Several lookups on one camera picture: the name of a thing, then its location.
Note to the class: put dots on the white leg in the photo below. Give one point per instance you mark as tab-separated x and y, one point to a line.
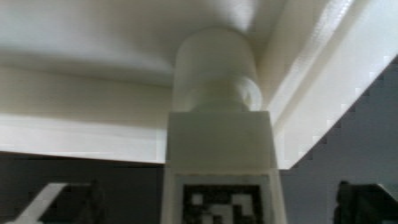
220	176

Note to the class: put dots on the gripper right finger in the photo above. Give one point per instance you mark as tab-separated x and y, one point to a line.
366	205

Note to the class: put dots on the white square tabletop part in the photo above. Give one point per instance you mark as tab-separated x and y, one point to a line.
87	53

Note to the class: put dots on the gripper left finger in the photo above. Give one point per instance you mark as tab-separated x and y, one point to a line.
66	204

